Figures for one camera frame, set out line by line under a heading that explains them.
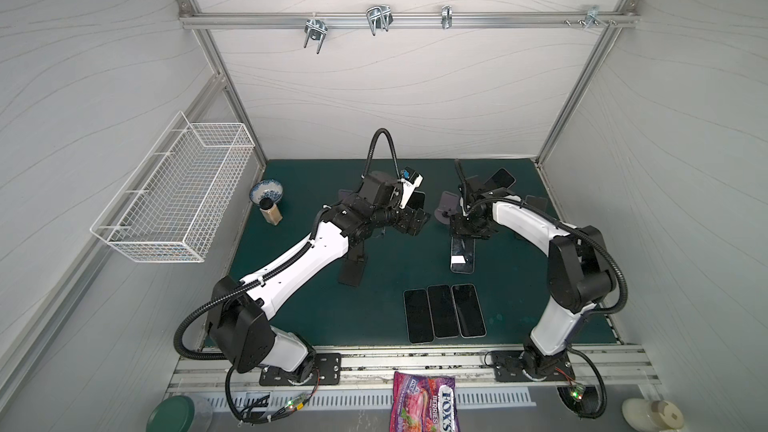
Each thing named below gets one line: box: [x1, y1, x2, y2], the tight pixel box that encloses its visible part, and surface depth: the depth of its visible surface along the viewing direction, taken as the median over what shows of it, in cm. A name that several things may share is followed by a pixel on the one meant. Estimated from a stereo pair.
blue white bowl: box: [249, 179, 284, 204], surface depth 110 cm
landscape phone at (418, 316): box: [404, 288, 435, 344], surface depth 84 cm
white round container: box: [622, 398, 684, 432], surface depth 63 cm
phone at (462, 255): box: [450, 236, 476, 274], surface depth 90 cm
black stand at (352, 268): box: [338, 240, 366, 287], surface depth 91 cm
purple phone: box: [427, 284, 459, 339], surface depth 84 cm
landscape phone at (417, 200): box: [406, 190, 426, 211], surface depth 100 cm
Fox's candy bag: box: [389, 371, 460, 432], surface depth 69 cm
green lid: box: [146, 395, 195, 432], surface depth 61 cm
